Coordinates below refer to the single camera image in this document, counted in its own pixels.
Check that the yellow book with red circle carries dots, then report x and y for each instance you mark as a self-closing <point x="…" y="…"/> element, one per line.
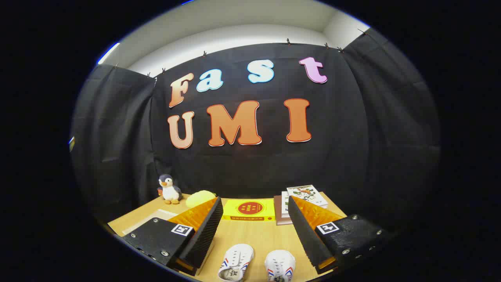
<point x="250" y="208"/>

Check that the yellow round bun toy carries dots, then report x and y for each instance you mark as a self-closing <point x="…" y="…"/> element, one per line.
<point x="199" y="198"/>

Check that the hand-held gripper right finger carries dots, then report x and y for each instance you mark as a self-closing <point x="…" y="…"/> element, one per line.
<point x="305" y="231"/>

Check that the small penguin plush toy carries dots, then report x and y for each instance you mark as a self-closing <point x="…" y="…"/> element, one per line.
<point x="170" y="191"/>

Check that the white book with illustrated cover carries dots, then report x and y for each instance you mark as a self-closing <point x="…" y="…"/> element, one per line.
<point x="309" y="195"/>

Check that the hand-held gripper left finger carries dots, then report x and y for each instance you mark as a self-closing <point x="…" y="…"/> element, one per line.
<point x="203" y="231"/>

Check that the cream fabric storage box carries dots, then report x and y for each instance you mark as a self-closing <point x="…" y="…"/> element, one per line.
<point x="150" y="217"/>

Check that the white striped canvas shoe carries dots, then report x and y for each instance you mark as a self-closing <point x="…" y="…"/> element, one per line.
<point x="280" y="266"/>
<point x="236" y="260"/>

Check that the black backdrop cloth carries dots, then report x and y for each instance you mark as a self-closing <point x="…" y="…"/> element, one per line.
<point x="250" y="164"/>

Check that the white book with small picture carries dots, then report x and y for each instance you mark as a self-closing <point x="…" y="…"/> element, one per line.
<point x="284" y="203"/>

